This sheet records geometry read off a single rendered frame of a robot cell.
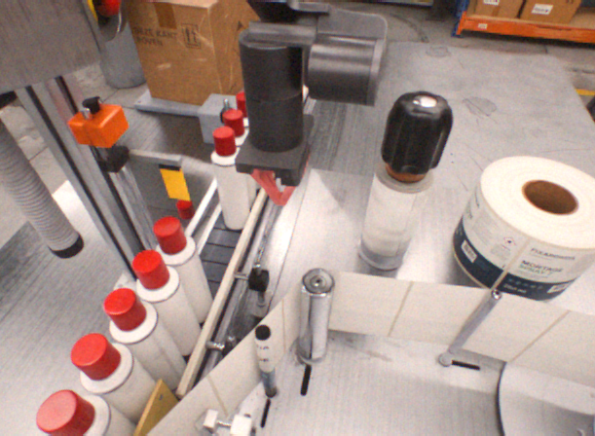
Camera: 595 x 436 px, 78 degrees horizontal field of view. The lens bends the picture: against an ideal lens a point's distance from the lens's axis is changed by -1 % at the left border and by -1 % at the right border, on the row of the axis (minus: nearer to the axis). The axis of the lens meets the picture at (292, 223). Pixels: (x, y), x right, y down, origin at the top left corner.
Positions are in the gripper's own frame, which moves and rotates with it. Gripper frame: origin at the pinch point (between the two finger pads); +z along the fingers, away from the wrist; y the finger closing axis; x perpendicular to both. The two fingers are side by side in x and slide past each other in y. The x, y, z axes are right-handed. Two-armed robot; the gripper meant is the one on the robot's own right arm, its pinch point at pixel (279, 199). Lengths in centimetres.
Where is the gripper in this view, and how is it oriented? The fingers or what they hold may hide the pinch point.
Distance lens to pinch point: 46.1
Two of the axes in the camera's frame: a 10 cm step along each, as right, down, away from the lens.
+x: -9.8, -1.4, 1.5
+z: 0.2, 6.8, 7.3
